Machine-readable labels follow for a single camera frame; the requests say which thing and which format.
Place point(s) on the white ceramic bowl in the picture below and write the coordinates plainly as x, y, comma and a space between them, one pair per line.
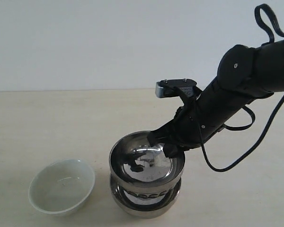
62, 188

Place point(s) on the dimpled stainless steel bowl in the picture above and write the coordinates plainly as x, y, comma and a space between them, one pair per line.
143, 170

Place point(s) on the plain stainless steel bowl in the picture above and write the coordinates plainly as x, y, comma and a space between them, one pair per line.
144, 206

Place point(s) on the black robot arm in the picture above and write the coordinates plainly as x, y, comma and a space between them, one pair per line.
244, 75

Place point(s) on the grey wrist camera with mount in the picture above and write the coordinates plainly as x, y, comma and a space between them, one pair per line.
185, 89

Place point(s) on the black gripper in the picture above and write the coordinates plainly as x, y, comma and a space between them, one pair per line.
182, 133

